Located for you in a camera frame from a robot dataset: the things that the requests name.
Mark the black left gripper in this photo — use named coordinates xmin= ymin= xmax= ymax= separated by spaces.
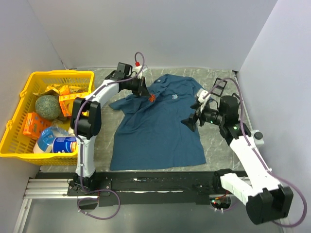
xmin=124 ymin=76 xmax=151 ymax=98

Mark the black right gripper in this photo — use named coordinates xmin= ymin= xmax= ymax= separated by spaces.
xmin=180 ymin=100 xmax=225 ymax=132

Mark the blue t-shirt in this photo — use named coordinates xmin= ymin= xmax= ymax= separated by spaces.
xmin=109 ymin=74 xmax=206 ymax=170

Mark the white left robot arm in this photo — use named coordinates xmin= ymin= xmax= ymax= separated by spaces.
xmin=70 ymin=62 xmax=151 ymax=195

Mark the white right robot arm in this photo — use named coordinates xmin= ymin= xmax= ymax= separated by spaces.
xmin=182 ymin=90 xmax=294 ymax=225

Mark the orange cracker box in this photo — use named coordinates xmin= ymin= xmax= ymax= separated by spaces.
xmin=59 ymin=92 xmax=88 ymax=117

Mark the yellow snack bag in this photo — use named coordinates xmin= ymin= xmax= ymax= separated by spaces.
xmin=32 ymin=84 xmax=86 ymax=97

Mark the green melon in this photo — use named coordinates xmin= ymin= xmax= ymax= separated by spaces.
xmin=35 ymin=95 xmax=62 ymax=120

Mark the white blue bottle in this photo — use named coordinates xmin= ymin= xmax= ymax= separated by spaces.
xmin=33 ymin=126 xmax=69 ymax=154

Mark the orange snack box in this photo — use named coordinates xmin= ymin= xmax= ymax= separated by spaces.
xmin=22 ymin=112 xmax=52 ymax=139

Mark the yellow plastic basket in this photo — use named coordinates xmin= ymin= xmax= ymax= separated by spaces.
xmin=0 ymin=70 xmax=95 ymax=166

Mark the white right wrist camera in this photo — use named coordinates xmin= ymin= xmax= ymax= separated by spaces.
xmin=196 ymin=88 xmax=211 ymax=104

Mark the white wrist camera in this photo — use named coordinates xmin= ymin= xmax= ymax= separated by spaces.
xmin=196 ymin=88 xmax=211 ymax=104
xmin=133 ymin=65 xmax=148 ymax=78

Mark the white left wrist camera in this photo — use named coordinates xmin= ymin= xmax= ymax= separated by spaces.
xmin=133 ymin=65 xmax=148 ymax=78

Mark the black frame near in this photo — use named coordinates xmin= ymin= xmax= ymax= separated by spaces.
xmin=231 ymin=93 xmax=241 ymax=106

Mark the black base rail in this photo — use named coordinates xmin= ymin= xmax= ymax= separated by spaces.
xmin=67 ymin=171 xmax=230 ymax=206

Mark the aluminium frame rail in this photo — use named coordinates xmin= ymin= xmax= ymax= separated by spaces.
xmin=12 ymin=176 xmax=292 ymax=233

